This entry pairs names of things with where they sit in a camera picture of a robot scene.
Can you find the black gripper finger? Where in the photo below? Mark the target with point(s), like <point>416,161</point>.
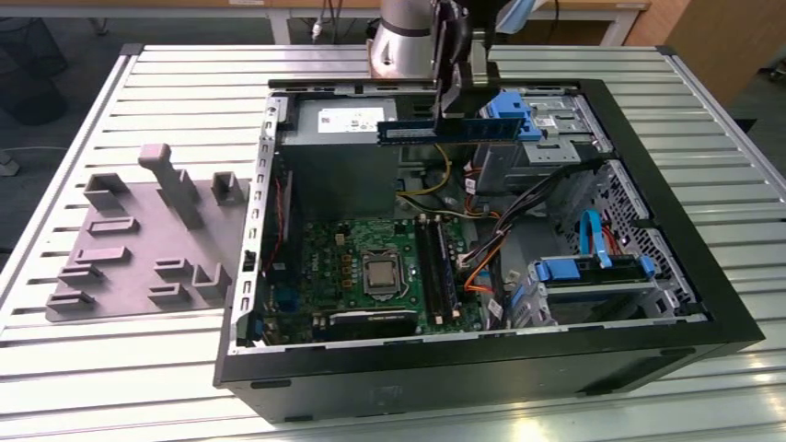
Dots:
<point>454,126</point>

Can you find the RAM stick with white label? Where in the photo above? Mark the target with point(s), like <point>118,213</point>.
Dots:
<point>405,133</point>

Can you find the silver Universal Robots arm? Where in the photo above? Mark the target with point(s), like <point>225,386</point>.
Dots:
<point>400,41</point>

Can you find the black RAM slot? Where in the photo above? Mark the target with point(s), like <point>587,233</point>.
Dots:
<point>430,267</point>

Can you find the blue drive carrier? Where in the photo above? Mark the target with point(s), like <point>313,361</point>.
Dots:
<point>533,131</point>

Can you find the silver metal drive cage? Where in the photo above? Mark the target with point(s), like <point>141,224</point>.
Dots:
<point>553,152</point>

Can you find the grey power supply unit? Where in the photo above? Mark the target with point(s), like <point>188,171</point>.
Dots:
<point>338,170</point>

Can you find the silver CPU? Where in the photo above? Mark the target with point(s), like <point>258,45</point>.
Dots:
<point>382,272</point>

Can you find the green motherboard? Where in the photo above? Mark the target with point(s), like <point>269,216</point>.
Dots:
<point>326,258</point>

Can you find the hard disk in blue carrier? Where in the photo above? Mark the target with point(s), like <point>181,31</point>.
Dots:
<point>560,271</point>

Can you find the CPU socket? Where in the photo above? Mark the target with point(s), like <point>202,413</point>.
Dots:
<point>384,291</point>

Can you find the silver disk bay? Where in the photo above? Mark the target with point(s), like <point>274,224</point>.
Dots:
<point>603,290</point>

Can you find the wooden cabinet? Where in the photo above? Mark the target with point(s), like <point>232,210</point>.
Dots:
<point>725,41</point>

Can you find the black graphics card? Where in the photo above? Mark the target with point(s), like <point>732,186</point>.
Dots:
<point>369,322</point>

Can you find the black chair base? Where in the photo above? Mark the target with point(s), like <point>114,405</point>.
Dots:
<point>777,71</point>

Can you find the black PC case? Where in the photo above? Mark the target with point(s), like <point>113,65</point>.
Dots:
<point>430,382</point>

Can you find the grey parts rack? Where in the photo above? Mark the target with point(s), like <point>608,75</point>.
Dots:
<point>142,239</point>

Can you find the black mesh bin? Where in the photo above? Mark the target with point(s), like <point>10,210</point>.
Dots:
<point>34,50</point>

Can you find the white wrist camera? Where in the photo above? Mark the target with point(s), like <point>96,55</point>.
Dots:
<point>484,73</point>

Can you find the wooden desk with white frame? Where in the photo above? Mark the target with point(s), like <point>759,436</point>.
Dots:
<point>584,32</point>

